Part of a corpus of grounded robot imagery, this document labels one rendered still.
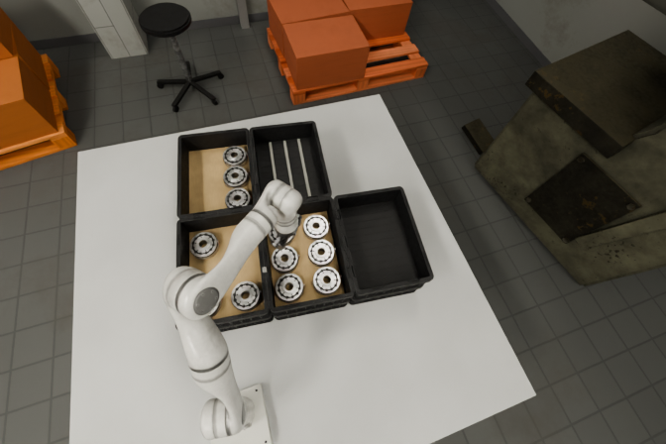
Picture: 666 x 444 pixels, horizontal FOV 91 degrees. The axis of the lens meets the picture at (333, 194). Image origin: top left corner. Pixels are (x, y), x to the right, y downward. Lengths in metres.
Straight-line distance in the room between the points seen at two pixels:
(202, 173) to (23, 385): 1.53
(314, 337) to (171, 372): 0.53
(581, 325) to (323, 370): 1.82
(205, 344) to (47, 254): 1.97
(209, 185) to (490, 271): 1.86
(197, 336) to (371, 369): 0.76
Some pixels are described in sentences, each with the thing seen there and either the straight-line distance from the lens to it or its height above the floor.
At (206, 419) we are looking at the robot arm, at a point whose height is 1.07.
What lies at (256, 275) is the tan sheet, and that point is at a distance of 1.32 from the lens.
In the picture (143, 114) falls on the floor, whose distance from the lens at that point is 3.07.
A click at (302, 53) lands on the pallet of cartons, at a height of 0.46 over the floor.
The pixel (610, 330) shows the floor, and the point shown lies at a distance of 2.85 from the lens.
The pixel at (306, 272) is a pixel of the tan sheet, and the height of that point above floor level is 0.83.
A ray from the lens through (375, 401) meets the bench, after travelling 1.42.
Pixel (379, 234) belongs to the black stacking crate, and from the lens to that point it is 1.39.
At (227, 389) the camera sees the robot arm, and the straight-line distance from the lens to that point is 0.96.
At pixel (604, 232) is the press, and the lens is 2.39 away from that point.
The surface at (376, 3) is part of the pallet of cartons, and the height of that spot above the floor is 0.46.
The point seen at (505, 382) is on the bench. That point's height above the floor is 0.70.
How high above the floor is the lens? 2.10
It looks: 61 degrees down
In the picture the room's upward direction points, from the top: 9 degrees clockwise
